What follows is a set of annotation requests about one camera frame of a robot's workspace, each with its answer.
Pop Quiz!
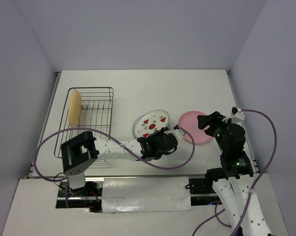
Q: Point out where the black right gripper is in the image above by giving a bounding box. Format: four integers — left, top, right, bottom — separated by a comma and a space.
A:
196, 110, 234, 152

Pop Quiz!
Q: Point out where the pink plate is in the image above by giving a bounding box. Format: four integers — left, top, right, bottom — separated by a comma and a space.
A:
178, 111, 212, 145

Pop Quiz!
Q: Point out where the white plate blue rim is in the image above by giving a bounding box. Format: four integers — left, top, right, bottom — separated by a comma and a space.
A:
135, 110, 170, 138

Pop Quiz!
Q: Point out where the white strawberry pattern plate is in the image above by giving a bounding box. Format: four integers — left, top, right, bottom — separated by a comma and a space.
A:
132, 116, 142, 138

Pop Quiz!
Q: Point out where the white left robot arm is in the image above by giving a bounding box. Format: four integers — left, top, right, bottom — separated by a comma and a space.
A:
60, 127, 184, 196

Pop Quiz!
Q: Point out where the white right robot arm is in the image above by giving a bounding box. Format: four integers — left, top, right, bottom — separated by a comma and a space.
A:
197, 108, 272, 236

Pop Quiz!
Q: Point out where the silver foil tape cover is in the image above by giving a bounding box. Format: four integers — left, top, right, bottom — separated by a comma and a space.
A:
101, 177, 191, 213

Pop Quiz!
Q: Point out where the yellow plate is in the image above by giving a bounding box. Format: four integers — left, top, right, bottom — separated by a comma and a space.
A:
68, 90, 82, 127

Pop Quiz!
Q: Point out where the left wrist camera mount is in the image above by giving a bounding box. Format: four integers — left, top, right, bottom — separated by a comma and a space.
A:
164, 124, 185, 141

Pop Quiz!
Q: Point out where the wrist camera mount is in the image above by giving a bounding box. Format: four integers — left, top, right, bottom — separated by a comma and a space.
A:
222, 107, 245, 123
164, 124, 185, 141

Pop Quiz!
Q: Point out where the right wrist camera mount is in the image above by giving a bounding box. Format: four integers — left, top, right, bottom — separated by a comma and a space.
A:
222, 107, 245, 123

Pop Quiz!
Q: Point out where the metal wire dish rack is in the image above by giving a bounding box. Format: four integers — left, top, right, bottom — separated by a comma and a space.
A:
53, 86, 114, 160

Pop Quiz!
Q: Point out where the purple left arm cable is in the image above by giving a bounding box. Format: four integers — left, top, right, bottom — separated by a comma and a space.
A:
33, 124, 195, 206

